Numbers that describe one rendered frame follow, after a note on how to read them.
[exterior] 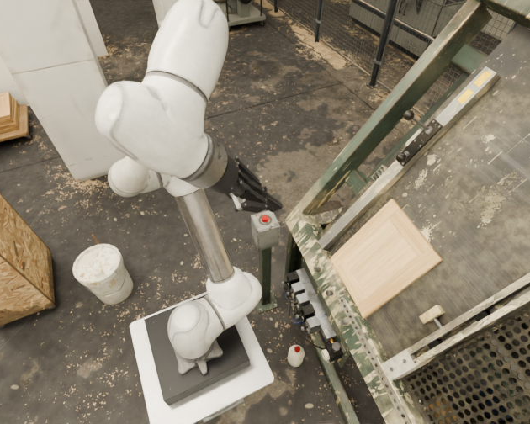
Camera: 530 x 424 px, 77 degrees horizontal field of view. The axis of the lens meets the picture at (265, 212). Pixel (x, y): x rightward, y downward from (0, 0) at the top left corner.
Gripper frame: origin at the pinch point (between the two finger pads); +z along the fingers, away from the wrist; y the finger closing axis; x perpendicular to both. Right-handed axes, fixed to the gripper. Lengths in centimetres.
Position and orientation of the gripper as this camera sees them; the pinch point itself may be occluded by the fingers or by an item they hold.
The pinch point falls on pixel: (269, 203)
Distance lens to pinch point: 77.1
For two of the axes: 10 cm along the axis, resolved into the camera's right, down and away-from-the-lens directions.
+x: -8.2, 3.9, 4.1
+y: -1.8, -8.7, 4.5
